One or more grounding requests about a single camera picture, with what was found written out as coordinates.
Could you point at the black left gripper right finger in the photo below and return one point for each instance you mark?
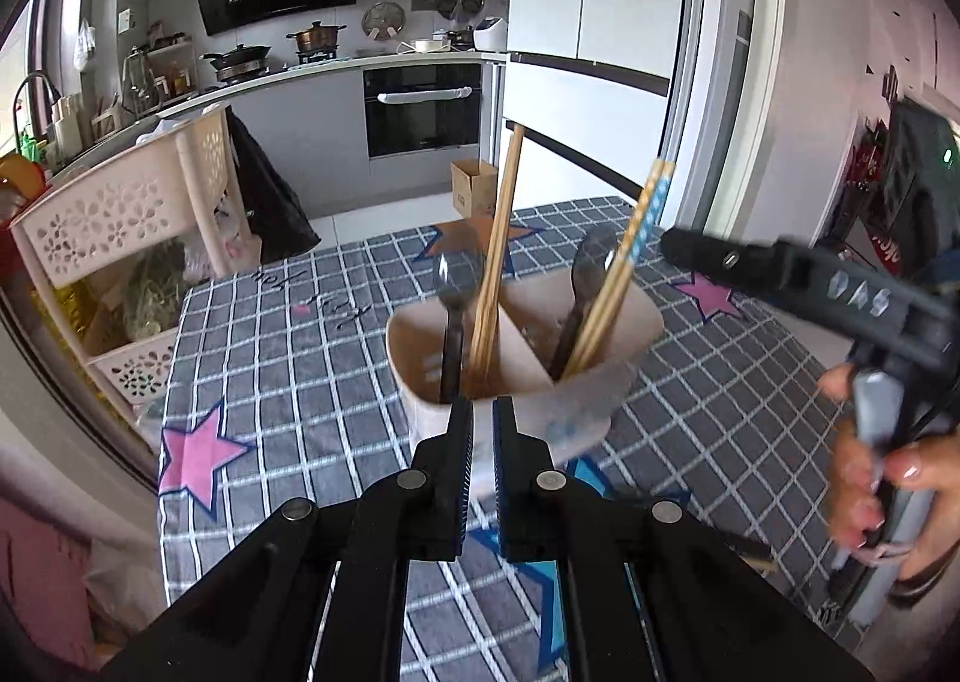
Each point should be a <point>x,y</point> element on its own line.
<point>649,592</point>

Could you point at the beige plastic storage rack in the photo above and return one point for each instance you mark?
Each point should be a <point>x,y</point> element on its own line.
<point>97,223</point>

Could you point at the black built-in oven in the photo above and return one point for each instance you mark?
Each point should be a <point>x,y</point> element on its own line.
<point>422,108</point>

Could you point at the beige plastic utensil holder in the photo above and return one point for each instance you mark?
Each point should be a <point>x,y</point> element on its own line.
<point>572,416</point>

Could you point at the black wok on stove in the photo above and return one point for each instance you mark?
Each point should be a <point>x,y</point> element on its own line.
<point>238,64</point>

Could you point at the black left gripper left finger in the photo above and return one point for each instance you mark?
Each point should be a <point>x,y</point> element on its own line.
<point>317,592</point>

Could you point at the cardboard box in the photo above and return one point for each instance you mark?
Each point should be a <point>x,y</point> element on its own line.
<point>474,187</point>

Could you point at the grey checked tablecloth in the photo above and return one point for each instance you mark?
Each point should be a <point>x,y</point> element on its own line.
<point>724,414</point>

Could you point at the kitchen faucet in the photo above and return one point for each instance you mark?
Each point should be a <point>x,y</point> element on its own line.
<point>32,102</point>

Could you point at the blue patterned chopstick in holder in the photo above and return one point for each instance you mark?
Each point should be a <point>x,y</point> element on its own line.
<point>648,211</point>

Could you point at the black bag on rack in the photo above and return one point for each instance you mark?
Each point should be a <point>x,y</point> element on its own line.
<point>274,212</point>

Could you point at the white refrigerator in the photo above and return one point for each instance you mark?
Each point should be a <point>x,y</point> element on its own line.
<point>593,76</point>

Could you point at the copper cooking pot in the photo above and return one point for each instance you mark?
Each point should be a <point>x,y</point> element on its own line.
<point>317,43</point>

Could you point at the dark translucent plastic spoon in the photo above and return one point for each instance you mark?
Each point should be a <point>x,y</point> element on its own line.
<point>590,264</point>

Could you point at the plain wooden chopstick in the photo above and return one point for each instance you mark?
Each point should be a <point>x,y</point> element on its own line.
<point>486,326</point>
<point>501,221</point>

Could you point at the patterned handle wooden chopstick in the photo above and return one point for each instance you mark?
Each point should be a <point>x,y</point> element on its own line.
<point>601,317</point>

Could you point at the person's right hand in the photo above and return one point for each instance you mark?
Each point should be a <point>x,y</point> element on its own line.
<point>854,508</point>

